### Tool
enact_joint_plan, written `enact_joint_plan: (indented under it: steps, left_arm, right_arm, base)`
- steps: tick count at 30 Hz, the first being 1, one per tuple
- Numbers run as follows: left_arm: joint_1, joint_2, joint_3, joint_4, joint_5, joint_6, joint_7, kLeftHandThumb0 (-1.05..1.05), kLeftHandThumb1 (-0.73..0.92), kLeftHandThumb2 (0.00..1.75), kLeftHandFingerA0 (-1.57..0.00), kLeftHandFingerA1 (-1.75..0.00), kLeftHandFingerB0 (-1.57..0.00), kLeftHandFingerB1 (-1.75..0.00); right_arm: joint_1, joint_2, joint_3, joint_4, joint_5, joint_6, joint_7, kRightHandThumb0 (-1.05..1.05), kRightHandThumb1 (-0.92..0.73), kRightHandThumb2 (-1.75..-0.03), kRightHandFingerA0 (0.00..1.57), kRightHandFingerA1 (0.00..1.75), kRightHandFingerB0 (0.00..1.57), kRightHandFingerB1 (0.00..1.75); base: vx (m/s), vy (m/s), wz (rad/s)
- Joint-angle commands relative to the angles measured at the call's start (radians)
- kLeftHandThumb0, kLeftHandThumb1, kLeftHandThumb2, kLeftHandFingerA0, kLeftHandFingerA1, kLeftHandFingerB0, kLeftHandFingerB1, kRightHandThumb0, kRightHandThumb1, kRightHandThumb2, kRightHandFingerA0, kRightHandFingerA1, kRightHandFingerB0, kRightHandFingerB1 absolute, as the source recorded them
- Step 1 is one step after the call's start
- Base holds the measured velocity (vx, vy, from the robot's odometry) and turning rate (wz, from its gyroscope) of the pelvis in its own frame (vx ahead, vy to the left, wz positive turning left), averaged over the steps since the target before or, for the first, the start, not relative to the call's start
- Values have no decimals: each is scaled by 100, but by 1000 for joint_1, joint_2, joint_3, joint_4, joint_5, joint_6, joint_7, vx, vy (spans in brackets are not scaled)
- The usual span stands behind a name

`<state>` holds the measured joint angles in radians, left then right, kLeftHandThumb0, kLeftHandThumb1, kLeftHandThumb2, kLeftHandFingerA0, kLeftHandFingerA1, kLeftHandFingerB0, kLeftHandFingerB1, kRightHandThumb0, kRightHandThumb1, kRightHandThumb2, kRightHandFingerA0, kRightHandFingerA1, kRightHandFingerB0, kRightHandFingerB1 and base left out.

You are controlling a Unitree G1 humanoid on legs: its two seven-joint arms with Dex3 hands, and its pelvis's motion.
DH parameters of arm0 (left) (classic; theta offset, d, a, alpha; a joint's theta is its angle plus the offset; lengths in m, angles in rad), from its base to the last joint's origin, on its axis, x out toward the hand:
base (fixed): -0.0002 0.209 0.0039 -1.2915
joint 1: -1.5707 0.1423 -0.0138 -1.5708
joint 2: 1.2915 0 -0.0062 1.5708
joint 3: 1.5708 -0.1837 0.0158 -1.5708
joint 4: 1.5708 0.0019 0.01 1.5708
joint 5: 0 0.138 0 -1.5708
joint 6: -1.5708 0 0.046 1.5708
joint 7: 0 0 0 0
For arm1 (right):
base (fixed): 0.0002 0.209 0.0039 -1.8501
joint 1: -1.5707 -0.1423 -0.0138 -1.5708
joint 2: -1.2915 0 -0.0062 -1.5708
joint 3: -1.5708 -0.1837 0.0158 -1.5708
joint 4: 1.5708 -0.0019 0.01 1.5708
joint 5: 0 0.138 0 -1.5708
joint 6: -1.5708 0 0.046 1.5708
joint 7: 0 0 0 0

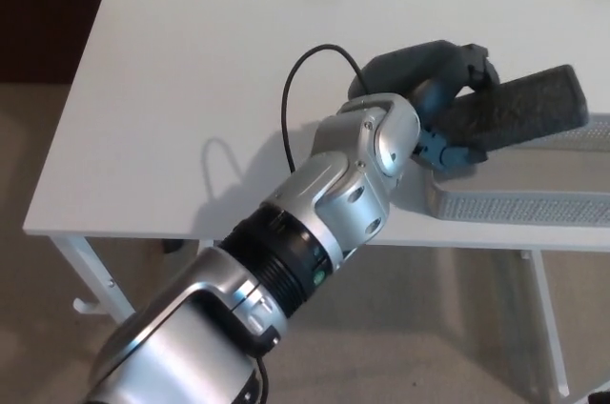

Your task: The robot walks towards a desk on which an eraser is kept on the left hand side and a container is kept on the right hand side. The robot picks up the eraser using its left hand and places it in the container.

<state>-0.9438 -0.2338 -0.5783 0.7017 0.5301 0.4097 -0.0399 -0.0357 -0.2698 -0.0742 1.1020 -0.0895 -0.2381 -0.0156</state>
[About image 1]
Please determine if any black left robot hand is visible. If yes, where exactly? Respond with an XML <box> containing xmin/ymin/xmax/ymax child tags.
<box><xmin>347</xmin><ymin>39</ymin><xmax>501</xmax><ymax>174</ymax></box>

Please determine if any dark grey whiteboard eraser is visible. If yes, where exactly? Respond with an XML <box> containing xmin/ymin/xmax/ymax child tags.
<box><xmin>445</xmin><ymin>64</ymin><xmax>590</xmax><ymax>162</ymax></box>

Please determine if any grey perforated plastic container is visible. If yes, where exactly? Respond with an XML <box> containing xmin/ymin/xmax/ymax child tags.
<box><xmin>426</xmin><ymin>112</ymin><xmax>610</xmax><ymax>226</ymax></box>

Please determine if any white desk with metal legs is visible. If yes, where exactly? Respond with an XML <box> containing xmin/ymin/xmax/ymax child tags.
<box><xmin>21</xmin><ymin>0</ymin><xmax>610</xmax><ymax>398</ymax></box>

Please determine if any white desk leg hook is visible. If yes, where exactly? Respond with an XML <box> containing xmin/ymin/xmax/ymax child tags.
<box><xmin>71</xmin><ymin>298</ymin><xmax>104</xmax><ymax>315</ymax></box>

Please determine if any dark brown wooden door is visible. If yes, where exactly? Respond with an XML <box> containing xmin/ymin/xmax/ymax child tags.
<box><xmin>0</xmin><ymin>0</ymin><xmax>102</xmax><ymax>86</ymax></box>

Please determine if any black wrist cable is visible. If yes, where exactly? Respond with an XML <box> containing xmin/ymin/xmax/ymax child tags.
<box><xmin>280</xmin><ymin>44</ymin><xmax>371</xmax><ymax>172</ymax></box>

